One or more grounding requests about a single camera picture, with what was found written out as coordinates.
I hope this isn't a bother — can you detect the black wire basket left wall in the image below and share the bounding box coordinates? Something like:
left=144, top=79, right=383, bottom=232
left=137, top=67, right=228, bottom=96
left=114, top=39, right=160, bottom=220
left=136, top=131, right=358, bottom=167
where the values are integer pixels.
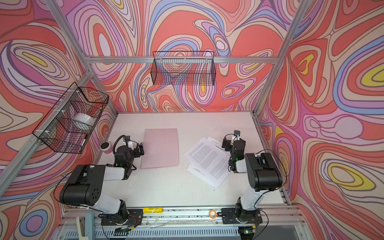
left=33, top=83, right=109, bottom=154

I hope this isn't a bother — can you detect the black wire basket wall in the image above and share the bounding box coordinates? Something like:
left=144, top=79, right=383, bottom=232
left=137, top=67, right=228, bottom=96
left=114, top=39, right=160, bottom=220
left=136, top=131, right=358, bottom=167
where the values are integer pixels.
left=33, top=83, right=109, bottom=154
left=151, top=50, right=216, bottom=86

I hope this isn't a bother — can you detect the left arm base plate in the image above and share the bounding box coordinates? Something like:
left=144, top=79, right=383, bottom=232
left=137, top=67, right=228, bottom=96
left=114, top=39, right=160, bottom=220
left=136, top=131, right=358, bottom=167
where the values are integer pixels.
left=98, top=209, right=143, bottom=227

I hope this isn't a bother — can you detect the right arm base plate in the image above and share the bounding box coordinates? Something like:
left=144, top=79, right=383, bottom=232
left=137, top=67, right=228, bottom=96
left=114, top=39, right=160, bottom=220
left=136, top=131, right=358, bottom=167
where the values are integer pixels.
left=221, top=208, right=263, bottom=226

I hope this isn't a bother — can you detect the yellow label block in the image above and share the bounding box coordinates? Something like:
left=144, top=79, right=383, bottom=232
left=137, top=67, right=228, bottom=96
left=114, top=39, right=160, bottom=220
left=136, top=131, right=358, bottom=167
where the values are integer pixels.
left=143, top=207, right=163, bottom=214

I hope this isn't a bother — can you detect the pink folder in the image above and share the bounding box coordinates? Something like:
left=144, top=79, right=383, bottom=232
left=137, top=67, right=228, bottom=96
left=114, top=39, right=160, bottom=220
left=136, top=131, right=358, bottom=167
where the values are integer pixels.
left=141, top=129, right=180, bottom=169

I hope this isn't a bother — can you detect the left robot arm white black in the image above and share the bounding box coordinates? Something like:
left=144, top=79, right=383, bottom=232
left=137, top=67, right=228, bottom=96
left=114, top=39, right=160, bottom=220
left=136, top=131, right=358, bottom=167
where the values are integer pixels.
left=59, top=135, right=145, bottom=227

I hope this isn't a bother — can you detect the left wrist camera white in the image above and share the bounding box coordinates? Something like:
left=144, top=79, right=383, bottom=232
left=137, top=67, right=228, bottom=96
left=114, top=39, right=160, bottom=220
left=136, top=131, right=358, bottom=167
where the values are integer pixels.
left=124, top=136, right=134, bottom=150

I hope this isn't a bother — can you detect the black wire basket back wall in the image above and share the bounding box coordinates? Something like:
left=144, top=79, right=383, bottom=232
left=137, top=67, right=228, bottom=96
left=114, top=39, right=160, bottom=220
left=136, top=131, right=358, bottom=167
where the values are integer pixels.
left=151, top=50, right=216, bottom=86

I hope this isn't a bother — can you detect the white tape roll in basket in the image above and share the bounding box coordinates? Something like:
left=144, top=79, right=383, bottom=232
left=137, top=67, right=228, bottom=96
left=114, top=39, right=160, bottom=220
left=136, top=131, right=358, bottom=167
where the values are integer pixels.
left=72, top=113, right=96, bottom=132

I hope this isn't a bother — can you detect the pink cup with black lid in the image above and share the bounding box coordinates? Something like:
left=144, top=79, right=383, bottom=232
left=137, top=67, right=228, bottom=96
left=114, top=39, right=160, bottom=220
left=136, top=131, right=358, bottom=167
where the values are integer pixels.
left=100, top=142, right=112, bottom=154

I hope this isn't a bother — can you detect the printed paper sheet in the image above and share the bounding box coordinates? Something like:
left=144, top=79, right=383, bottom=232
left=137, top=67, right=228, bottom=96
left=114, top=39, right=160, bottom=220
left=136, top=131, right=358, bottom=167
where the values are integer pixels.
left=207, top=137, right=222, bottom=148
left=183, top=137, right=230, bottom=175
left=187, top=163, right=230, bottom=188

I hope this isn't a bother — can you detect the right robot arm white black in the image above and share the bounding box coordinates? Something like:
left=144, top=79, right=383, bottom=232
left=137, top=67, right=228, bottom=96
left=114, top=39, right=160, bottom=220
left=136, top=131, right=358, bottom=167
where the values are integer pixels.
left=220, top=132, right=283, bottom=226

